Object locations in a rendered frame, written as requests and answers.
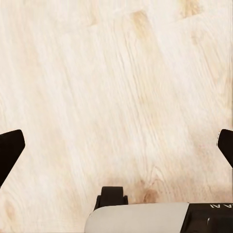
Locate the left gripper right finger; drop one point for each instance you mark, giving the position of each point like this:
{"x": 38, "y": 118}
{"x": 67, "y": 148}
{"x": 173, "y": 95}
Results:
{"x": 225, "y": 144}

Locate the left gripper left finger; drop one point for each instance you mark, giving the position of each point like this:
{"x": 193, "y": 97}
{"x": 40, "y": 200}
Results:
{"x": 12, "y": 145}

